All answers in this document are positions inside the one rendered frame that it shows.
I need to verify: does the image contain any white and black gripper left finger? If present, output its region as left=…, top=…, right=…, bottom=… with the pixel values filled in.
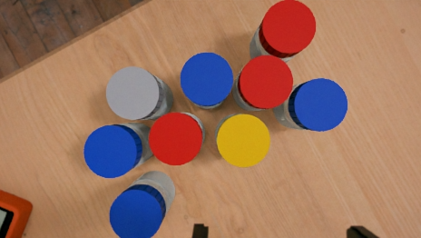
left=191, top=223, right=209, bottom=238

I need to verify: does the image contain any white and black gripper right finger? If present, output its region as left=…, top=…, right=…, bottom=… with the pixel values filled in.
left=346, top=225, right=379, bottom=238

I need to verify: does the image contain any orange digital multimeter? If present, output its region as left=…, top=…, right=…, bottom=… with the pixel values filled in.
left=0, top=190, right=33, bottom=238

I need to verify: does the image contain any yellow-capped bottle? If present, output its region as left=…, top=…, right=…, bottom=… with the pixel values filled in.
left=215, top=114, right=270, bottom=167

